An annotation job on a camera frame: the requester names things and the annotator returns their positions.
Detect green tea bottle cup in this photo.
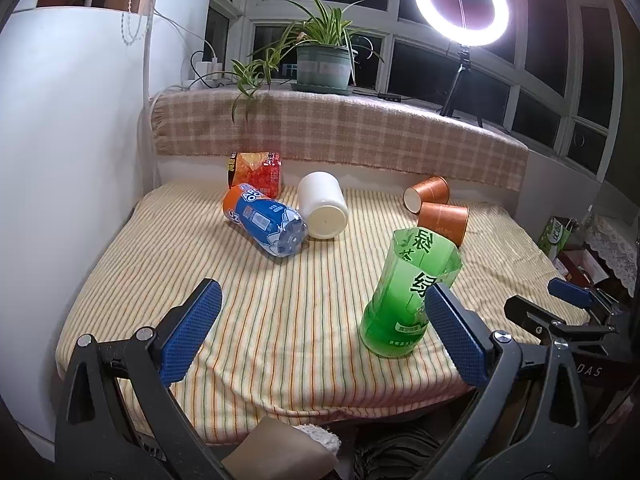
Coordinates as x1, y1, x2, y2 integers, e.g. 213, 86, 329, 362
359, 226, 462, 359

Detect orange paper cup near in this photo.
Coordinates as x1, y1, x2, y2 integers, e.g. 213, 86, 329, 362
418, 203, 470, 247

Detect orange paper cup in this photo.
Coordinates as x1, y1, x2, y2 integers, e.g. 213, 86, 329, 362
418, 203, 470, 247
402, 176, 450, 214

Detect orange paper cup far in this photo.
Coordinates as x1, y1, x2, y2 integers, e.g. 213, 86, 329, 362
402, 176, 450, 214

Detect white plastic cup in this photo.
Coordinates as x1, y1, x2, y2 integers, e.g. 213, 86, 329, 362
297, 171, 349, 240

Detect red snack cup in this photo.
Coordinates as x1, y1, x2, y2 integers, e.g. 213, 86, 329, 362
228, 152, 282, 200

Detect lace covered side table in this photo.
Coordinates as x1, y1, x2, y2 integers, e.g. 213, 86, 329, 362
576, 207, 639, 298

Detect green tissue box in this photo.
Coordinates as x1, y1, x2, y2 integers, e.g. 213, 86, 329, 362
537, 216, 577, 261

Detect brown cushion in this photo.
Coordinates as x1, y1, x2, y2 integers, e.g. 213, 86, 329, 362
221, 417, 342, 480

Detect striped yellow towel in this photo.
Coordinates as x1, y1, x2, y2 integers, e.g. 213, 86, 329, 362
55, 179, 591, 444

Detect plaid blanket on backrest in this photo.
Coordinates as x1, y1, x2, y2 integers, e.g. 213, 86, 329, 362
151, 89, 528, 192

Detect spider plant in pot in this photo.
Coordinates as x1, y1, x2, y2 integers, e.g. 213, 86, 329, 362
188, 0, 386, 124

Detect white refrigerator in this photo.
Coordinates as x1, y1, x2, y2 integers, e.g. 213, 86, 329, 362
1, 6, 143, 457

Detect white power strip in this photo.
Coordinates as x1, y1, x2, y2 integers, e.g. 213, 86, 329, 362
193, 58, 224, 82

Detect ring light tripod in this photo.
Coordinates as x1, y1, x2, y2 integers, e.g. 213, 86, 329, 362
438, 47, 474, 117

